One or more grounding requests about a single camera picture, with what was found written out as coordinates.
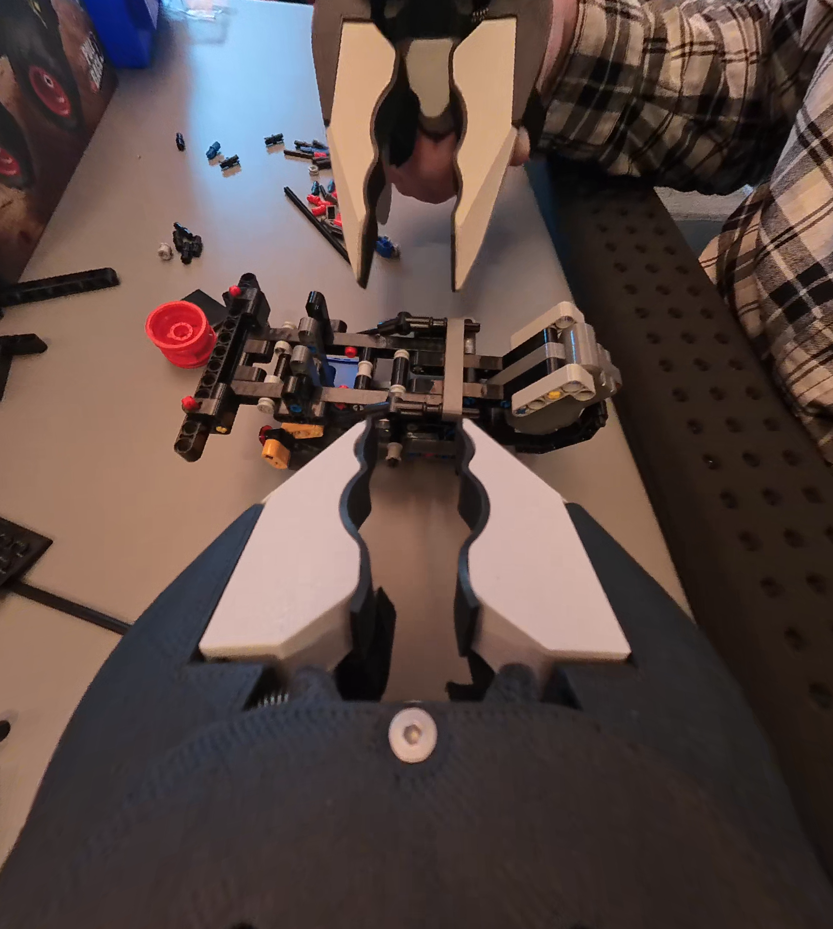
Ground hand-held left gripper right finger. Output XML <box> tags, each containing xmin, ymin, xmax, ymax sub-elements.
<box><xmin>456</xmin><ymin>424</ymin><xmax>631</xmax><ymax>672</ymax></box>

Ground red wheel rim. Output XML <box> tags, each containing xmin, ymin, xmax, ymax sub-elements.
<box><xmin>145</xmin><ymin>301</ymin><xmax>217</xmax><ymax>370</ymax></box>

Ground toy truck chassis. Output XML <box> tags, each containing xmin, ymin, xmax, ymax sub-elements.
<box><xmin>173</xmin><ymin>272</ymin><xmax>624</xmax><ymax>473</ymax></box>

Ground person's plaid shirt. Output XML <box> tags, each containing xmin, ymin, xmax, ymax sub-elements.
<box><xmin>699</xmin><ymin>0</ymin><xmax>833</xmax><ymax>549</ymax></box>

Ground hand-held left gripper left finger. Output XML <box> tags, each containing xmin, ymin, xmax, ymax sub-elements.
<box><xmin>198</xmin><ymin>423</ymin><xmax>395</xmax><ymax>665</ymax></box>

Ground person's right forearm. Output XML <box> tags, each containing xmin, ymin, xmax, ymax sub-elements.
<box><xmin>532</xmin><ymin>0</ymin><xmax>831</xmax><ymax>197</ymax></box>

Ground blue storage bin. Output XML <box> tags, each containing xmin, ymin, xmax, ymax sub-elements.
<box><xmin>82</xmin><ymin>0</ymin><xmax>165</xmax><ymax>70</ymax></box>

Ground pile of small building pieces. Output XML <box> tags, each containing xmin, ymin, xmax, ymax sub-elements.
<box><xmin>264</xmin><ymin>133</ymin><xmax>400</xmax><ymax>262</ymax></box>

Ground black flat square panel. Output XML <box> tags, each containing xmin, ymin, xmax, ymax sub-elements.
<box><xmin>180</xmin><ymin>289</ymin><xmax>232</xmax><ymax>325</ymax></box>

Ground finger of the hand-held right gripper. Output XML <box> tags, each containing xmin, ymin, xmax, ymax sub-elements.
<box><xmin>329</xmin><ymin>18</ymin><xmax>397</xmax><ymax>290</ymax></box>
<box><xmin>451</xmin><ymin>16</ymin><xmax>519</xmax><ymax>293</ymax></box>

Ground monster truck toy box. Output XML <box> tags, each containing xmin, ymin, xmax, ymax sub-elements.
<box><xmin>0</xmin><ymin>0</ymin><xmax>118</xmax><ymax>285</ymax></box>

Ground grey desk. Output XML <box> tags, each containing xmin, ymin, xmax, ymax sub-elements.
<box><xmin>0</xmin><ymin>0</ymin><xmax>693</xmax><ymax>908</ymax></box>

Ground long black axle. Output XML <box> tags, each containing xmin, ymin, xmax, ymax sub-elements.
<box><xmin>284</xmin><ymin>186</ymin><xmax>350</xmax><ymax>264</ymax></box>

